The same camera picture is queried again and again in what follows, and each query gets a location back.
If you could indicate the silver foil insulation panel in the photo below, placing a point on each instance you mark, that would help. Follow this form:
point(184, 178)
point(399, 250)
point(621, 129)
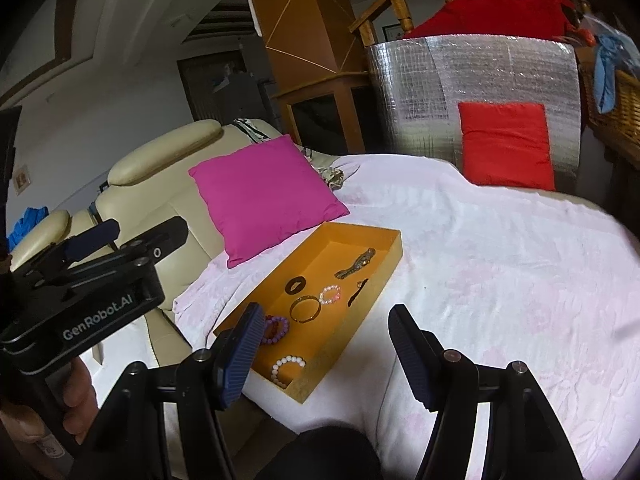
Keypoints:
point(420, 83)

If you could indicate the beige leather armchair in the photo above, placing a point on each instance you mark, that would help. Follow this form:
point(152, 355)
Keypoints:
point(146, 187)

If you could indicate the blue cloth in basket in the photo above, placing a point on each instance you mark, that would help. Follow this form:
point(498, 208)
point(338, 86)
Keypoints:
point(614, 52)

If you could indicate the orange cardboard tray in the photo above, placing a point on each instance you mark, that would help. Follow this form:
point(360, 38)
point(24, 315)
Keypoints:
point(295, 357)

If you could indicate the wicker basket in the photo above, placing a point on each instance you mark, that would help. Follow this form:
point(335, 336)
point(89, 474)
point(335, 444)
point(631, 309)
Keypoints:
point(619, 128)

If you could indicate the magenta cushion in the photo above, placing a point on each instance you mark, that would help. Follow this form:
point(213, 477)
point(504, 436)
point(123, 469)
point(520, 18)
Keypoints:
point(261, 195)

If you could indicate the red cushion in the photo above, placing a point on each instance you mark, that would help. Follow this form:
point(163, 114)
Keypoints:
point(506, 144)

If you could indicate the red garment on railing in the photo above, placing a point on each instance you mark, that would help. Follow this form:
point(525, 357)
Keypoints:
point(538, 19)

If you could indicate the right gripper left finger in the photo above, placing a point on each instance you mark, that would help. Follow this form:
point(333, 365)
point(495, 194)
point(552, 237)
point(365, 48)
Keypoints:
point(127, 440)

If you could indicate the silver bangle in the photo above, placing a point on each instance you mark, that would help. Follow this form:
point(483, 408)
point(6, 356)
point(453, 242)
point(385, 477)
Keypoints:
point(305, 309)

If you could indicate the left hand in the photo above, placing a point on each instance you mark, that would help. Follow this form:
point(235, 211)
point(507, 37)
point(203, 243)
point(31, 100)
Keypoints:
point(25, 427)

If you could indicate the wooden cabinet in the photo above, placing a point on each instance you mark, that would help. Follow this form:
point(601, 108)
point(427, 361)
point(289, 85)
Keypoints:
point(318, 66)

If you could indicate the metal watch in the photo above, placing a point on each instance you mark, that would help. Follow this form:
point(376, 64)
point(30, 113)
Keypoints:
point(361, 262)

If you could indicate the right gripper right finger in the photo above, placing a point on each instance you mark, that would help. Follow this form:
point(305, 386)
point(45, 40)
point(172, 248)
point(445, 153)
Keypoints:
point(525, 439)

